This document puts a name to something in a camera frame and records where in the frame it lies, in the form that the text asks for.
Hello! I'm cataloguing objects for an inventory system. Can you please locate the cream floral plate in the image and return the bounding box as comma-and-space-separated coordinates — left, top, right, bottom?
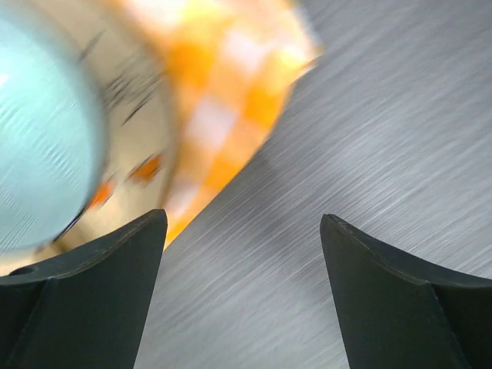
34, 0, 185, 257

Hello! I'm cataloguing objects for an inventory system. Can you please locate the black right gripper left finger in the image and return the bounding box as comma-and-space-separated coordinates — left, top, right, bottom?
1, 209, 168, 369

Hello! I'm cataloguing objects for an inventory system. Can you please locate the orange checkered cloth napkin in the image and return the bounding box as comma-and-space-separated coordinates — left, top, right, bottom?
121, 1, 320, 242

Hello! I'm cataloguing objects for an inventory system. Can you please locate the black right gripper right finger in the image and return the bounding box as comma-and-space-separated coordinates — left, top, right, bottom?
320, 214, 491, 368

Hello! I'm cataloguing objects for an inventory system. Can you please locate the light blue ceramic bowl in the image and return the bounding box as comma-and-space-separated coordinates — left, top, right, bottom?
1, 10, 106, 253

